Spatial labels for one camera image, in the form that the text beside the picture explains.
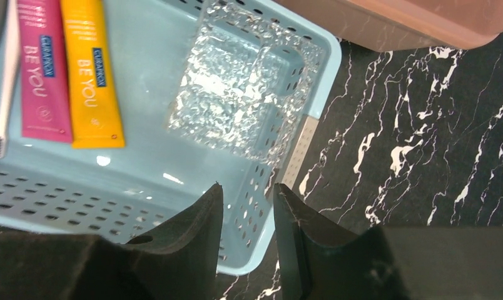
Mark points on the white toothbrush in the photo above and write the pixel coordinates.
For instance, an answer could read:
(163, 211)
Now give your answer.
(12, 52)

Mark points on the light blue plastic basket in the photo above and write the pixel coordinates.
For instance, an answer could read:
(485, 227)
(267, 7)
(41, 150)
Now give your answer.
(121, 193)

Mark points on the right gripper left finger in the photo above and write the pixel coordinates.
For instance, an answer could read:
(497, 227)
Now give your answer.
(175, 260)

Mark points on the yellow toothpaste tube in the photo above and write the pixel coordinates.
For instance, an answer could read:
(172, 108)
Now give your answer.
(95, 115)

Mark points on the clear textured glass cup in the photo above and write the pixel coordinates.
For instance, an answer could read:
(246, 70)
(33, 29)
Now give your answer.
(246, 82)

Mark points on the pink toothpaste tube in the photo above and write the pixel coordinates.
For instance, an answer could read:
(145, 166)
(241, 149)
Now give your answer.
(44, 74)

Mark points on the salmon plastic toolbox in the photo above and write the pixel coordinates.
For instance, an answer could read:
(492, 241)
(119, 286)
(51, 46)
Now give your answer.
(395, 25)

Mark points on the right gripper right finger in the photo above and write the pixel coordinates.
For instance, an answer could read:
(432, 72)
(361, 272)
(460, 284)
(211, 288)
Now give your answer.
(321, 260)

